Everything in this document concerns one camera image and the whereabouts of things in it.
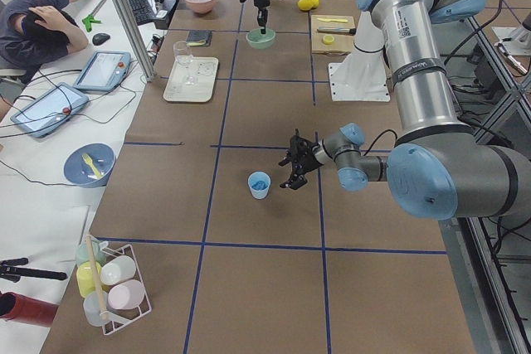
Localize teach pendant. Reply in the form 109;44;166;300
73;51;131;93
10;83;89;138

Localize green bowl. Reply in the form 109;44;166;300
246;27;276;50

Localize yellow plastic knife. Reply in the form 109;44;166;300
316;17;349;23

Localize black computer mouse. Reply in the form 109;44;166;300
92;32;110;46

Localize red cylinder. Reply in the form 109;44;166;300
1;292;58;327

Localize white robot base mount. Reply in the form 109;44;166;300
329;12;390;102

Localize grey yellow folded cloth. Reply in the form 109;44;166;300
186;30;212;46

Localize white bear print tray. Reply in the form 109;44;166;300
163;57;219;103

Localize yellow cup in rack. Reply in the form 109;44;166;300
76;261;95;298

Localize aluminium frame post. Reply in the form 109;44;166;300
113;0;155;82

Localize green clamp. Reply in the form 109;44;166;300
82;14;101;32

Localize white wire cup rack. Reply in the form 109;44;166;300
75;235;152;336

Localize teach pendant near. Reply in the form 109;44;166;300
10;83;89;138

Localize blue bowl with cutlery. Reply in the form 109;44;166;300
63;143;116;188

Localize teach pendant far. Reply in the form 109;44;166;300
73;51;131;93

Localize pink cup in rack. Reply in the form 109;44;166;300
108;279;145;310

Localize wooden cutting board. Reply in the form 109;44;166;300
310;15;356;54

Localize clear wine glass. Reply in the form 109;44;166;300
173;41;196;86

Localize steel muddler black cap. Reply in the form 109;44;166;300
317;27;357;36

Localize light blue plastic cup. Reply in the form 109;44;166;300
247;171;270;200

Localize lemon half slice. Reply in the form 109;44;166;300
322;35;334;45

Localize white cup in rack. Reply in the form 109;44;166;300
100;255;136;285

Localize yellow lemon front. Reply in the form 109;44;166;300
297;0;314;12

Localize black keyboard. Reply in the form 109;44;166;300
127;0;154;26

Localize seated person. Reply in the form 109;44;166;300
1;0;89;84

